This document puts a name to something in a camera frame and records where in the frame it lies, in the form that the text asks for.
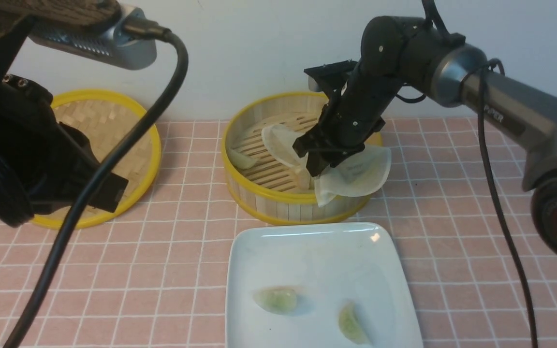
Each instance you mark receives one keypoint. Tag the right black Piper robot arm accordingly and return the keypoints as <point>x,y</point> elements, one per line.
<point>419,52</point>

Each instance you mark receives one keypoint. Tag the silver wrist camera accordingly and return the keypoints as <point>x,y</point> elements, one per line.
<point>111,46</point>
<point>327,78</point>

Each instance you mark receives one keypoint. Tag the pale green steamed dumpling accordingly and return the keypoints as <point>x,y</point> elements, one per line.
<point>350,326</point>

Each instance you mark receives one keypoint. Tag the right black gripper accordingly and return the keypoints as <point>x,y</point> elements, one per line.
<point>348,119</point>

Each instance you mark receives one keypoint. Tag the white round steamer liner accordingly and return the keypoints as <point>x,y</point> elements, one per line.
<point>359,175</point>

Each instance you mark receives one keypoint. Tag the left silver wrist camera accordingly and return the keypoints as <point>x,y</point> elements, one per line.
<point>111,46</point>

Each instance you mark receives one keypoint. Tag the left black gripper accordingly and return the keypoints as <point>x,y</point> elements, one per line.
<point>44,163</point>

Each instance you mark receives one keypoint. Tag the yellow-rimmed bamboo steamer basket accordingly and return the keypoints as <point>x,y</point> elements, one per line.
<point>266,191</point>

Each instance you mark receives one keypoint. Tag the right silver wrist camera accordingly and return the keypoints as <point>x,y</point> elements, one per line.
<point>327,78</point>

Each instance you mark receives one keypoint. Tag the white rectangular plate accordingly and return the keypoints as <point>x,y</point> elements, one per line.
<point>331,264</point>

